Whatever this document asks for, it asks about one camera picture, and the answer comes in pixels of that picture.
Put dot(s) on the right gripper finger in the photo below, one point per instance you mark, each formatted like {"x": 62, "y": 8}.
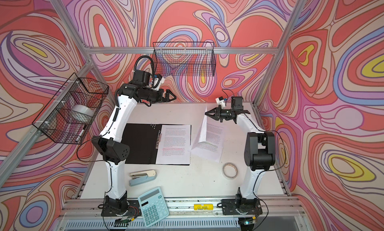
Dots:
{"x": 215, "y": 117}
{"x": 214, "y": 111}

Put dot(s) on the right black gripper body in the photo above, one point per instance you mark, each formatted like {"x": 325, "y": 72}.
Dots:
{"x": 225, "y": 114}

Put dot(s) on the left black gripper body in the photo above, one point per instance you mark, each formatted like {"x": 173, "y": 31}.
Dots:
{"x": 153, "y": 96}

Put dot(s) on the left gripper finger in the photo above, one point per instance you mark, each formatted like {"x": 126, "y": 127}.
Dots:
{"x": 169, "y": 100}
{"x": 169, "y": 95}

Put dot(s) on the printed paper stack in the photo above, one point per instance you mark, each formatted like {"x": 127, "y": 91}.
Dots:
{"x": 209, "y": 141}

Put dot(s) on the white black file folder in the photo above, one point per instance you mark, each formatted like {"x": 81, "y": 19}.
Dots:
{"x": 143, "y": 140}

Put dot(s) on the single printed paper sheet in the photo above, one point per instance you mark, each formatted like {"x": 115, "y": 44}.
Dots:
{"x": 174, "y": 146}

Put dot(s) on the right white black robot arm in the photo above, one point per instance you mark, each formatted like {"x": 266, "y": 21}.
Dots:
{"x": 259, "y": 156}

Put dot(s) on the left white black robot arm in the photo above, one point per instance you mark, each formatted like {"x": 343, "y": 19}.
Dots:
{"x": 109, "y": 142}

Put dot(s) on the clear tape roll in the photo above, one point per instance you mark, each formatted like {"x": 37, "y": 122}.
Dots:
{"x": 230, "y": 171}

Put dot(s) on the blue cream stapler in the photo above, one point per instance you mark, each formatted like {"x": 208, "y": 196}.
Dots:
{"x": 142, "y": 177}

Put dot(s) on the black marker pen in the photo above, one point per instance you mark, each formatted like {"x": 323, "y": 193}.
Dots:
{"x": 80, "y": 135}

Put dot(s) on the yellow label sticker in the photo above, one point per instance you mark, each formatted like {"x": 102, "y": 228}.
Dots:
{"x": 203, "y": 207}

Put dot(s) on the teal calculator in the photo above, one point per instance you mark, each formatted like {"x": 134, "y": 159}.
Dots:
{"x": 153, "y": 207}

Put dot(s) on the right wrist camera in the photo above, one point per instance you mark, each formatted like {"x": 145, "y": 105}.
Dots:
{"x": 222, "y": 102}

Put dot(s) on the back black wire basket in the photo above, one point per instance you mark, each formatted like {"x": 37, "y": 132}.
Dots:
{"x": 184, "y": 58}

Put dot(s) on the black wire basket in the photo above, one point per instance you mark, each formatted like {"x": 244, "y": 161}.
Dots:
{"x": 62, "y": 125}
{"x": 184, "y": 58}

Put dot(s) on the left black wire basket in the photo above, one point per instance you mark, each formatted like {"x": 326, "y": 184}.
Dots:
{"x": 62, "y": 125}

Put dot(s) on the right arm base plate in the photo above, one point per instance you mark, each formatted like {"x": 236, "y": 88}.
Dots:
{"x": 231, "y": 207}

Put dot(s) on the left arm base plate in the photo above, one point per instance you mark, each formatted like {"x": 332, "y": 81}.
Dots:
{"x": 118, "y": 209}

